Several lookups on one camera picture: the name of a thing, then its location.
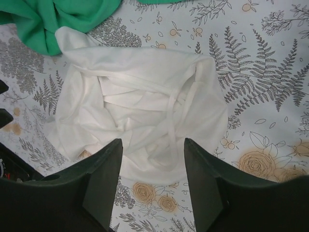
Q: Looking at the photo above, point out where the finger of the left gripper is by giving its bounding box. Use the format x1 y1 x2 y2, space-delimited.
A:
0 81 9 94
0 108 14 128

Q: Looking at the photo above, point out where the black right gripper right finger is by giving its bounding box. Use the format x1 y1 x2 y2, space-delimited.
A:
184 138 309 232

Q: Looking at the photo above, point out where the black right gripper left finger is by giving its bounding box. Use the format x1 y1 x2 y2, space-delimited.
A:
0 139 123 232

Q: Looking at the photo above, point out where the white tank top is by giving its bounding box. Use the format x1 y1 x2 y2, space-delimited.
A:
45 27 228 185

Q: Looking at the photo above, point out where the green t-shirt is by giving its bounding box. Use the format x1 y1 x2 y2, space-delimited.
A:
0 0 184 57

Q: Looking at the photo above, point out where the floral patterned table mat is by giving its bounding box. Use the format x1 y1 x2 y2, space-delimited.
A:
0 0 309 232

